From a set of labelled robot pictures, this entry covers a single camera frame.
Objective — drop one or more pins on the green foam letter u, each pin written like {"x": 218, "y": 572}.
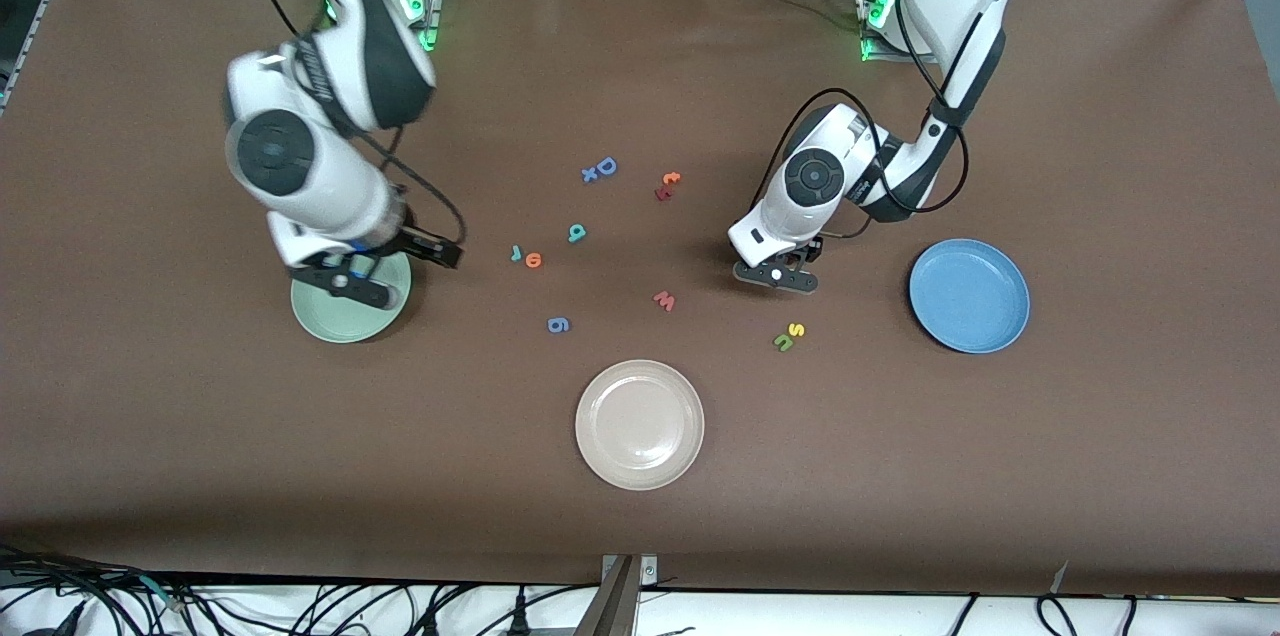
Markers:
{"x": 783, "y": 347}

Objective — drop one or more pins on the teal foam letter d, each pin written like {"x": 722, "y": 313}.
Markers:
{"x": 574, "y": 237}

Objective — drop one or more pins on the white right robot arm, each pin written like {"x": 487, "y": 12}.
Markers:
{"x": 320, "y": 186}

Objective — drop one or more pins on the light green round plate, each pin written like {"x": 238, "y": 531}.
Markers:
{"x": 330, "y": 324}

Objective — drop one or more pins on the red foam letter w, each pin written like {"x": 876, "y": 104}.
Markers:
{"x": 665, "y": 301}

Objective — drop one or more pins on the blue foam letter g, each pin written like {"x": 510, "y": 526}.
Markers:
{"x": 556, "y": 326}

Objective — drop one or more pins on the blue round plate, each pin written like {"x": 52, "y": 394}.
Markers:
{"x": 970, "y": 296}

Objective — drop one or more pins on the blue foam capital D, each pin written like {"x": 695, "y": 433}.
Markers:
{"x": 600, "y": 166}

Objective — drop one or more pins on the beige round plate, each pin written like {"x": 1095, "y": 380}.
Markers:
{"x": 640, "y": 426}

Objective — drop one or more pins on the black power plug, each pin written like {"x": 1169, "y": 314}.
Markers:
{"x": 519, "y": 616}

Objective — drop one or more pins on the white tape tag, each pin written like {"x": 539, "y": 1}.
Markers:
{"x": 1058, "y": 578}

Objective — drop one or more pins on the aluminium frame profile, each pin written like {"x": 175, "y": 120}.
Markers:
{"x": 50, "y": 6}

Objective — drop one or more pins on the aluminium frame post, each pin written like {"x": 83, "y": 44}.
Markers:
{"x": 615, "y": 596}

